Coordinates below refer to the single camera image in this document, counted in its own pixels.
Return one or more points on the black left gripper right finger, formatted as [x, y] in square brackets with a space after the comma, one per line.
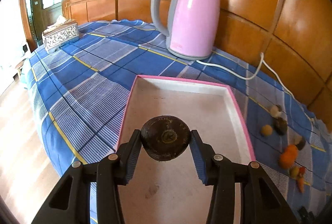
[260, 199]

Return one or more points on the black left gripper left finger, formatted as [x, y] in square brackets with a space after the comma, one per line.
[69, 201]

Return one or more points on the small orange carrot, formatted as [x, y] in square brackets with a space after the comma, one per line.
[300, 184]

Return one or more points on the dark brown round fruit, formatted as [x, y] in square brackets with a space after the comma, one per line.
[164, 138]

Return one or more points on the tan small round fruit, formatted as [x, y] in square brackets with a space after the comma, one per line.
[294, 172]

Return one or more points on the small red tomato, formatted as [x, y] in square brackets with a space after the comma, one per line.
[302, 170]

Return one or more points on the right gripper seen afar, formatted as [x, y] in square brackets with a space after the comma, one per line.
[305, 216]

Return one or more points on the large orange mandarin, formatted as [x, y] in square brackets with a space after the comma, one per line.
[288, 157]

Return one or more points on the dark cut fruit piece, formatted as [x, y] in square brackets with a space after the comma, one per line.
[299, 142]

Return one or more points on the dark brown ridged fruit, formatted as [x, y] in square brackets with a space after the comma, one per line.
[280, 125]

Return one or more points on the pink rimmed white tray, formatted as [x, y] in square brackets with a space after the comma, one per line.
[165, 187]

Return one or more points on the blue plaid tablecloth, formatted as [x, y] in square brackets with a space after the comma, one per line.
[79, 95]

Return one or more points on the ornate silver tissue box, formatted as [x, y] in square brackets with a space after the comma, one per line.
[61, 32]

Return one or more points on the pink electric kettle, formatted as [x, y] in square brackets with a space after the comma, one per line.
[191, 27]

